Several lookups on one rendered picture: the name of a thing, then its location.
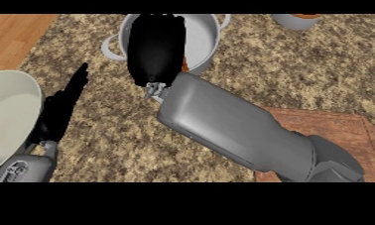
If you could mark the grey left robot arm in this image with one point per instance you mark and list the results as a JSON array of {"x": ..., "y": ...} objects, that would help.
[{"x": 27, "y": 168}]

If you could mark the pale cream bowl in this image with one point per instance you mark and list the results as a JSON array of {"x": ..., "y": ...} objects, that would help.
[{"x": 17, "y": 113}]

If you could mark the small grey bowl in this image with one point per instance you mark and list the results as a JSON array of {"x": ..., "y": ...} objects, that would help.
[{"x": 293, "y": 23}]

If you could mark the brown croissant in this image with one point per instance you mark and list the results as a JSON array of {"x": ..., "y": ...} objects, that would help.
[{"x": 185, "y": 65}]

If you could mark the orange food in bowl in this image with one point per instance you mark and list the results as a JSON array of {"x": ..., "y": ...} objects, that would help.
[{"x": 306, "y": 16}]

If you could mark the brown wooden cutting board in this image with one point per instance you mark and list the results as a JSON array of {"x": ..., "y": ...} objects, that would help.
[{"x": 334, "y": 125}]

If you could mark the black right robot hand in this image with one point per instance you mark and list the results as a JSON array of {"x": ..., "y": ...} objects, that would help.
[{"x": 156, "y": 49}]

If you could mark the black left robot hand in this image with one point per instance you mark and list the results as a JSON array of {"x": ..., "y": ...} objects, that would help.
[{"x": 61, "y": 110}]

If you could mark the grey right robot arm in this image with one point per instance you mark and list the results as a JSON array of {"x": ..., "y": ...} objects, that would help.
[{"x": 234, "y": 126}]

